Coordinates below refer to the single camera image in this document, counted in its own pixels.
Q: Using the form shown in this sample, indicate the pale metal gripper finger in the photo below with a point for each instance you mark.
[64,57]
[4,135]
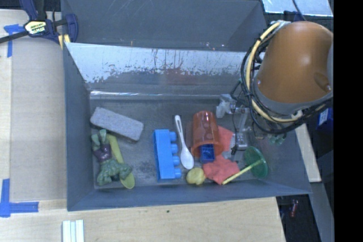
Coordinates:
[225,102]
[241,141]

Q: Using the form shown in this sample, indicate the green disc on yellow stick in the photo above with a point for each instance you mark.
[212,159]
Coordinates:
[259,170]

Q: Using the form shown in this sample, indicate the orange clear plastic cup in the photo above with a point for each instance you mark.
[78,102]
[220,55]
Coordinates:
[204,130]

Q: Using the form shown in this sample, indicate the red cloth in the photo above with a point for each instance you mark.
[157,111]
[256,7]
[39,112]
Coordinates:
[221,170]

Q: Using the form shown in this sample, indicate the small dark blue toy brick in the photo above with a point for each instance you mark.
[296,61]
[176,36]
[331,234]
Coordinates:
[207,153]

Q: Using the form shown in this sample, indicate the white plastic spoon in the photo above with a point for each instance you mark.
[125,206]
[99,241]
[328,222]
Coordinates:
[186,158]

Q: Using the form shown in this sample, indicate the yellow toy fruit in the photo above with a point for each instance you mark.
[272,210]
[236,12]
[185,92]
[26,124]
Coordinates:
[195,176]

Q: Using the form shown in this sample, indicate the large blue toy brick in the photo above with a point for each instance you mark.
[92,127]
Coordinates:
[163,156]

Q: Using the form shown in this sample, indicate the grey metal bin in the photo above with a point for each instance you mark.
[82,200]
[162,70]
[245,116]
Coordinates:
[158,22]

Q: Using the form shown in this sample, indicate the grey sponge block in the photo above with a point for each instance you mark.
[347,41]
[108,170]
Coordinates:
[116,122]

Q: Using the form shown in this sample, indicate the green toy figure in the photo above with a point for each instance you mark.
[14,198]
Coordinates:
[109,167]

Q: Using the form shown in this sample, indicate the pale wood board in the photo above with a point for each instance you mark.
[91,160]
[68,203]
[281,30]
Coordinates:
[37,122]

